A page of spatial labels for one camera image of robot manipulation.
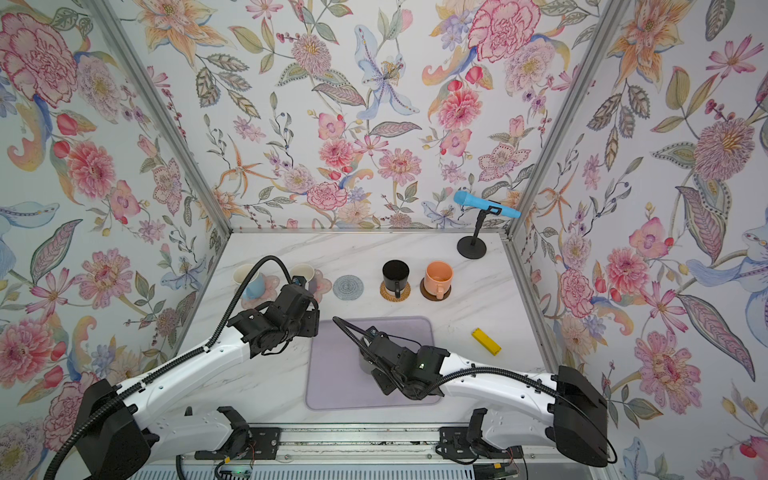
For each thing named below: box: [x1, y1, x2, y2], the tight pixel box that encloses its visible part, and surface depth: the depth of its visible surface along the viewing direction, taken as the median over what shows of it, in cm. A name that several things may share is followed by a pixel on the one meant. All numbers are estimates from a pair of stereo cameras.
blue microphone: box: [453, 190, 522, 219], surface depth 100 cm
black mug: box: [382, 259, 410, 299], surface depth 98 cm
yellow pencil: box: [471, 327, 502, 356], surface depth 93 cm
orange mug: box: [424, 260, 453, 300], surface depth 100 cm
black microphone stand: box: [457, 205, 502, 260], surface depth 116 cm
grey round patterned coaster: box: [333, 274, 364, 301], surface depth 106 cm
